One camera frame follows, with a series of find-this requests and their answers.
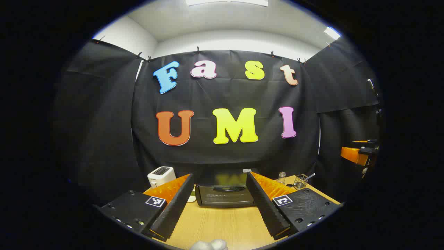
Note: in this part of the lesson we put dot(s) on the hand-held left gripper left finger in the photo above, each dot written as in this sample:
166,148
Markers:
175,208

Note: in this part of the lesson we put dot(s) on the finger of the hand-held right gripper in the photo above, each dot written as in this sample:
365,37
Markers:
353,155
364,141

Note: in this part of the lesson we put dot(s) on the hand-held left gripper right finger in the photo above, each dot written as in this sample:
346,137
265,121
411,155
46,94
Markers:
265,208

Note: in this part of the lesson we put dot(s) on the black electric oven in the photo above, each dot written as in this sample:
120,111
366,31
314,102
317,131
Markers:
223,196

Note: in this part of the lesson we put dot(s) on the white divided dish with beans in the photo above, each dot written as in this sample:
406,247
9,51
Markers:
191,199

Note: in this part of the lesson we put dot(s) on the clear glass bottle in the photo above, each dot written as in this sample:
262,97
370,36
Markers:
281,178

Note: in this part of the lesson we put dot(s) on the white toaster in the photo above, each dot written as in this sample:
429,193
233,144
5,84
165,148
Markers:
160,176

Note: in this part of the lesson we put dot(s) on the metal spoon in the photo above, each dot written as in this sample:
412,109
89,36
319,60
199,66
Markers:
309,176

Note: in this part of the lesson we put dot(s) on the black backdrop cloth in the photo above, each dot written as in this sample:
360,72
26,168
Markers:
229,152

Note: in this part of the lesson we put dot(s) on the ceiling light panel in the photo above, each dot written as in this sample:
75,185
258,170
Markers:
332,33

